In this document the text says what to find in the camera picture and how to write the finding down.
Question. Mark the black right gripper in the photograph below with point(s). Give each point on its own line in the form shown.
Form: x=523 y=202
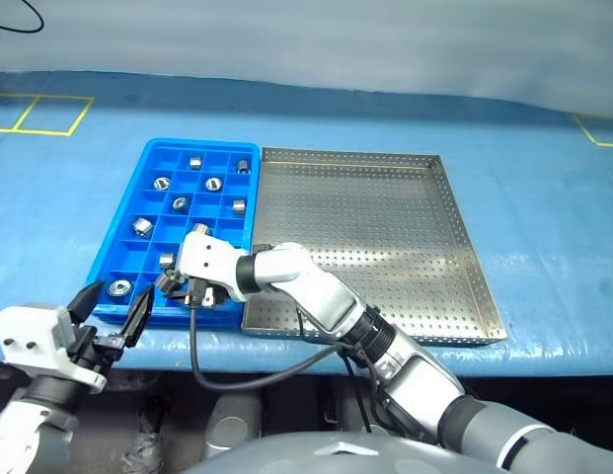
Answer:
x=196 y=292

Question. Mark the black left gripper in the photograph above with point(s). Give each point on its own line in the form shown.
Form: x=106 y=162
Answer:
x=91 y=348

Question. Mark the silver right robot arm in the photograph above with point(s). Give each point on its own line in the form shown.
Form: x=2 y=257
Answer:
x=326 y=296

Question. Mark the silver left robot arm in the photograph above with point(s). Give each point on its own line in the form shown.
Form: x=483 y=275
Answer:
x=24 y=429

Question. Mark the blue compartment tray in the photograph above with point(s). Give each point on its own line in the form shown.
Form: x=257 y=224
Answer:
x=123 y=252

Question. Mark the dark grey rounded shape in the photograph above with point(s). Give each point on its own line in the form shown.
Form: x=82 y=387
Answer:
x=232 y=424
x=350 y=410

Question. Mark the perforated metal tray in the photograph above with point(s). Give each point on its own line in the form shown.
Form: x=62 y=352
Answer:
x=375 y=222

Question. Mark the grey robot torso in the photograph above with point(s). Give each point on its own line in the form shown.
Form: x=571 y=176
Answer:
x=335 y=456

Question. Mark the blue plastic table cover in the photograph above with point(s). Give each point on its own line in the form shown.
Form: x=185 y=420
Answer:
x=533 y=197

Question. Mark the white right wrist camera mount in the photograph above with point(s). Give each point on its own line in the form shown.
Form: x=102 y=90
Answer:
x=207 y=257

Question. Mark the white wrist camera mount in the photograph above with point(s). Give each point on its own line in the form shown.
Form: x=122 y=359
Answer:
x=34 y=340
x=207 y=257

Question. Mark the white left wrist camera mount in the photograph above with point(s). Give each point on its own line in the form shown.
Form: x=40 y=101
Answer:
x=34 y=340

